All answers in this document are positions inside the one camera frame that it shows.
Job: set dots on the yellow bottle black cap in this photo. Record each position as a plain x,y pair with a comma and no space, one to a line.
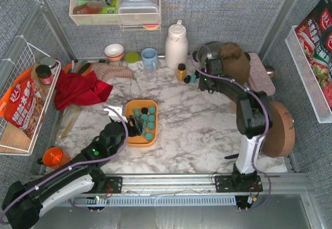
181,72

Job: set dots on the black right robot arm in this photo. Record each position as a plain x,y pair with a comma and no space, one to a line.
252,117

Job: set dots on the clear plastic food containers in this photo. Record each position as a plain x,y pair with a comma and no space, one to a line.
138,11

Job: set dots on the white thermos jug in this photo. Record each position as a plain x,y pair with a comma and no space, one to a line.
176,45

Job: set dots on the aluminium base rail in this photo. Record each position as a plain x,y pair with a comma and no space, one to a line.
181,184

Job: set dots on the green capsule number 3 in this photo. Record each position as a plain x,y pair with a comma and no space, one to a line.
151,110

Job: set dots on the steel pot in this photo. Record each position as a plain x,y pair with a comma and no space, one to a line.
209,48

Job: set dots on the black coffee capsule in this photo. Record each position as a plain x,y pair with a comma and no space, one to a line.
144,110

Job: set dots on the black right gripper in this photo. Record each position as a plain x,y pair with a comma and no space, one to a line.
200,74

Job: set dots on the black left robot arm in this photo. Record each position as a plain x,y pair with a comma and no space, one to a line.
25,203

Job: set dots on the orange round lid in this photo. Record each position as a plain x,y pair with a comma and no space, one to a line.
55,158

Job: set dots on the green lidded cup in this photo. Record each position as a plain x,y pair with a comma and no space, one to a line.
133,61

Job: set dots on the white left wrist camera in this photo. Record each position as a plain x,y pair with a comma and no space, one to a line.
115,112

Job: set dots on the pink ice cube tray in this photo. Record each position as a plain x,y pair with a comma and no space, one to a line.
259,79

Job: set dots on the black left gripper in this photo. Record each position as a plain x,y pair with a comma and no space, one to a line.
133,126

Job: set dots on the green capsule with chinese text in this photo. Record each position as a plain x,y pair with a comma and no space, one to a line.
144,117

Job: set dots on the striped pink cloth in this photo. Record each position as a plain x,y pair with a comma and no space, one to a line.
105,72

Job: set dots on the orange snack bag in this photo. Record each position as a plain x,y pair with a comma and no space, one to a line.
21,106

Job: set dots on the white orange striped bowl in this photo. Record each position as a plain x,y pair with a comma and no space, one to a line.
114,51

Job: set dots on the cream wall rack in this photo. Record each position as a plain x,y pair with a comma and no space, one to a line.
104,12

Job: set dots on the blue mug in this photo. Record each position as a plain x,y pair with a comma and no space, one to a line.
150,59

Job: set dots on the red noodle package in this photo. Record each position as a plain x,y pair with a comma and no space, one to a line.
314,35

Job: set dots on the red cloth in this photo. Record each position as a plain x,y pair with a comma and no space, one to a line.
75,89

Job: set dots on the red jam jar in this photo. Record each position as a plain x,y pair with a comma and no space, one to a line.
44,74

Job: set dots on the green capsule late added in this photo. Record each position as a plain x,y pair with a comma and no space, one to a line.
149,136

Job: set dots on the brown cloth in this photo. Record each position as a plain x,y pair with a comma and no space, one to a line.
235,62

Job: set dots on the white side wall rack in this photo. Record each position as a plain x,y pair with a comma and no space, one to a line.
316,97

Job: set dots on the round wooden board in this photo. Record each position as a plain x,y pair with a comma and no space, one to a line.
280,139

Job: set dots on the white wire wall basket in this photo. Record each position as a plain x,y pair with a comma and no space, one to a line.
13,140

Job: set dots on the orange plastic storage basket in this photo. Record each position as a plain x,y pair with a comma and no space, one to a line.
140,141

